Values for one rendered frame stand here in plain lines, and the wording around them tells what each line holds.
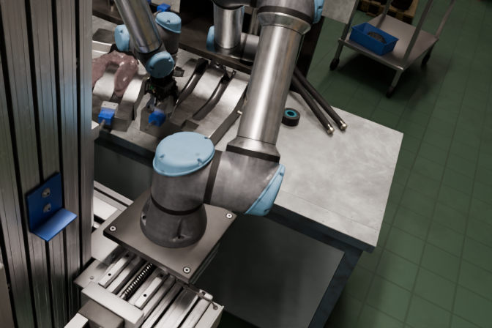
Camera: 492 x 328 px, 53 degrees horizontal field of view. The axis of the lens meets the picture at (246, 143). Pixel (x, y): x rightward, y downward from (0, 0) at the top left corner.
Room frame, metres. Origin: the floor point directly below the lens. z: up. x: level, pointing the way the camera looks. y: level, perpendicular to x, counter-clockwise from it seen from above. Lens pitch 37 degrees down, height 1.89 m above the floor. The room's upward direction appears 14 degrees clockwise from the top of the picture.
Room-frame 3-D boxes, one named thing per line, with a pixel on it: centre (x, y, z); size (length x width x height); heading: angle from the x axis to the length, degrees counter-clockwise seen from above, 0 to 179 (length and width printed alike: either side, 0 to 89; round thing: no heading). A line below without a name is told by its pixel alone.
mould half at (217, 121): (1.57, 0.19, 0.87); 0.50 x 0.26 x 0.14; 167
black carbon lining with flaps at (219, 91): (1.56, 0.21, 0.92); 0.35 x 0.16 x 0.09; 167
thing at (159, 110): (1.32, 0.31, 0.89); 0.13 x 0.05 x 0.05; 166
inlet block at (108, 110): (1.31, 0.48, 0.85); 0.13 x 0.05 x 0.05; 4
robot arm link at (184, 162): (0.77, 0.11, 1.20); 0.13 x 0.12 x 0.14; 91
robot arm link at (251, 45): (1.29, 0.01, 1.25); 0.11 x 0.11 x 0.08; 1
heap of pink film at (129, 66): (1.57, 0.55, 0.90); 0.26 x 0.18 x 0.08; 4
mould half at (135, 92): (1.57, 0.56, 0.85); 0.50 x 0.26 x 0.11; 4
